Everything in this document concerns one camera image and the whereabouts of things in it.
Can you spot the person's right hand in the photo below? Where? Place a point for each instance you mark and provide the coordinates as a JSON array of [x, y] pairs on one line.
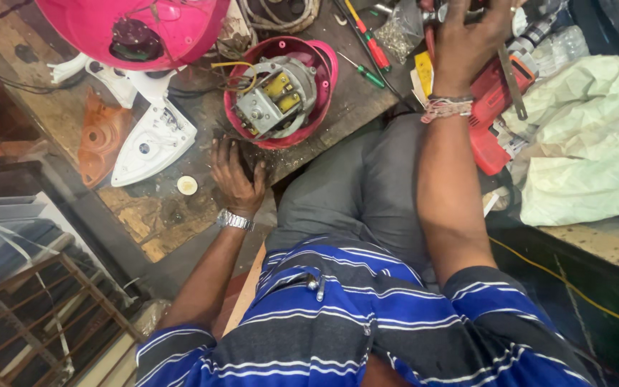
[[465, 51]]

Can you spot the person's left hand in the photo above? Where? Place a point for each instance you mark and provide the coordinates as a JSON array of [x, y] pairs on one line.
[[237, 183]]

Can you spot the person's right fingers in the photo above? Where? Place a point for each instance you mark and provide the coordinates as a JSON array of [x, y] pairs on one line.
[[473, 11]]

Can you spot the clear bag of screws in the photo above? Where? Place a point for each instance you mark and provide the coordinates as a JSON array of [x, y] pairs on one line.
[[398, 32]]

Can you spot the yellow plastic piece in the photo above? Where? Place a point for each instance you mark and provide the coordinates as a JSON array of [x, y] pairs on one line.
[[424, 72]]

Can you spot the flat metal bar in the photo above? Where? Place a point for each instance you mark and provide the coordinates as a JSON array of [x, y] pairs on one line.
[[513, 86]]

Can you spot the clear plastic bottle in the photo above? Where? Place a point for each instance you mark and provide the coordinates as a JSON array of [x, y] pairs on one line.
[[562, 48]]

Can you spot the red power drill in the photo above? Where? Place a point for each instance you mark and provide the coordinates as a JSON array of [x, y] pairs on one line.
[[489, 107]]

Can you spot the red yellow screwdriver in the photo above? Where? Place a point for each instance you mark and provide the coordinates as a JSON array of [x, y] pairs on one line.
[[376, 51]]

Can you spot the thin black lead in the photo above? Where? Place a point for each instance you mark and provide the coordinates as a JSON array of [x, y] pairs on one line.
[[366, 51]]

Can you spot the green screwdriver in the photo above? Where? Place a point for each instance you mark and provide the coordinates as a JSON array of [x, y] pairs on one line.
[[369, 76]]

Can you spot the pink motor cover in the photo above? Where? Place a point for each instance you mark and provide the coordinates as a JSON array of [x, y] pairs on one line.
[[324, 70]]

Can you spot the white plastic sack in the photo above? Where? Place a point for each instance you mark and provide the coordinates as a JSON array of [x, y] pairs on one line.
[[589, 140]]

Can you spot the grey trousers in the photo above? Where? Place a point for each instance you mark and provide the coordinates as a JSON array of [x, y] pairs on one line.
[[363, 183]]

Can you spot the grey fan motor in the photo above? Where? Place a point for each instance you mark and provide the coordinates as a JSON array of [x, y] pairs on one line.
[[272, 102]]

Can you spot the pink fan housing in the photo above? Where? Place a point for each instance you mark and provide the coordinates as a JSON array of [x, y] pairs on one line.
[[180, 27]]

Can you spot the silver metal wristwatch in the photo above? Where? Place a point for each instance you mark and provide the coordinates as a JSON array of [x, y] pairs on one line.
[[234, 220]]

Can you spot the blue striped shirt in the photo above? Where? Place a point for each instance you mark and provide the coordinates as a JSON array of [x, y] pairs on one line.
[[352, 322]]

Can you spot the white round cap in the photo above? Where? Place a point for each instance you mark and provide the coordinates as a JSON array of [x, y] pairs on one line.
[[187, 185]]

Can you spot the white iron body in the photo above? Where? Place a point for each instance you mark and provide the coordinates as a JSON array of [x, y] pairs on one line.
[[151, 142]]

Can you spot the white plastic fan stand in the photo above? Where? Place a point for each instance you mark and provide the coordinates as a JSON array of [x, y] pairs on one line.
[[110, 80]]

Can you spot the orange plastic cover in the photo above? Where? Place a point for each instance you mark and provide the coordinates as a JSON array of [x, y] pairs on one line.
[[97, 140]]

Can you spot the rusty metal rack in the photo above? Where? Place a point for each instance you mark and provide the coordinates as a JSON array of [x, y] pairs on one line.
[[46, 322]]

